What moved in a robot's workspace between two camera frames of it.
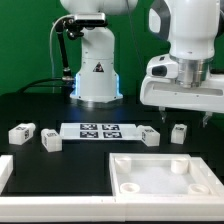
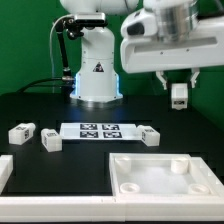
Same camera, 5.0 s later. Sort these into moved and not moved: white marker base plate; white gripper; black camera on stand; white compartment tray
Moved: white gripper
Not moved: black camera on stand; white compartment tray; white marker base plate
